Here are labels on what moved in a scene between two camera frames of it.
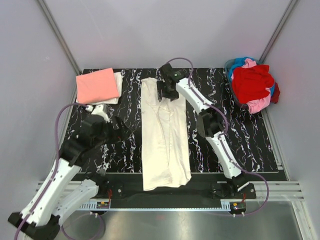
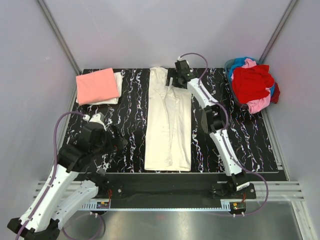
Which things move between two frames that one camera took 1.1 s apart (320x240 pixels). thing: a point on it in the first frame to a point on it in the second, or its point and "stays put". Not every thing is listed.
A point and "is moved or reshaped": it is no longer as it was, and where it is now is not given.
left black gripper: x=119 y=134 to x=116 y=143
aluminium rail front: x=281 y=190 stays put
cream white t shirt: x=165 y=157 is moved or reshaped
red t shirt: x=250 y=83 stays put
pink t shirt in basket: x=255 y=106 stays put
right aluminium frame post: x=276 y=32 stays put
